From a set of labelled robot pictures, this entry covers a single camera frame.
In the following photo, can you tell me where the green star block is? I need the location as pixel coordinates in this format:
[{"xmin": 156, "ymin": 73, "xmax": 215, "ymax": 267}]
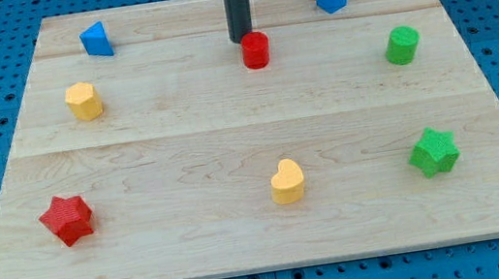
[{"xmin": 408, "ymin": 127, "xmax": 460, "ymax": 179}]

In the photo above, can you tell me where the red star block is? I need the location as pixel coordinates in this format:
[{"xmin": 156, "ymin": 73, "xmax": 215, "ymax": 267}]
[{"xmin": 39, "ymin": 196, "xmax": 94, "ymax": 247}]

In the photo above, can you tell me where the yellow heart block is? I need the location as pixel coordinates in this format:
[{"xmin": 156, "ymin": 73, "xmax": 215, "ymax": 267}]
[{"xmin": 270, "ymin": 159, "xmax": 305, "ymax": 205}]

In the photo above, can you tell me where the red cylinder block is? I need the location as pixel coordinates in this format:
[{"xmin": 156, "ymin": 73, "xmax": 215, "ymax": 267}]
[{"xmin": 240, "ymin": 31, "xmax": 270, "ymax": 70}]

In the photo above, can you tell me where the light wooden board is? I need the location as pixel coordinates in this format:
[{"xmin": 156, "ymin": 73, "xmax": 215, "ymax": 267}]
[{"xmin": 0, "ymin": 0, "xmax": 499, "ymax": 279}]

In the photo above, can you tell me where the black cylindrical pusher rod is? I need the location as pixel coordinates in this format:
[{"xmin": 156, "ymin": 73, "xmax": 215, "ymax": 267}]
[{"xmin": 223, "ymin": 0, "xmax": 253, "ymax": 44}]

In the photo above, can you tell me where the yellow hexagon block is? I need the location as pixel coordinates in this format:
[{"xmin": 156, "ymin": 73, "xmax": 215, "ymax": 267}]
[{"xmin": 65, "ymin": 82, "xmax": 104, "ymax": 121}]

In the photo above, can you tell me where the green cylinder block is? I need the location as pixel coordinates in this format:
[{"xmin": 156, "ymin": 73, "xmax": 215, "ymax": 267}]
[{"xmin": 386, "ymin": 25, "xmax": 421, "ymax": 66}]

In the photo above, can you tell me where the blue triangle block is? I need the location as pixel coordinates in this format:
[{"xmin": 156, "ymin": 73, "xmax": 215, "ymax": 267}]
[{"xmin": 79, "ymin": 21, "xmax": 114, "ymax": 57}]

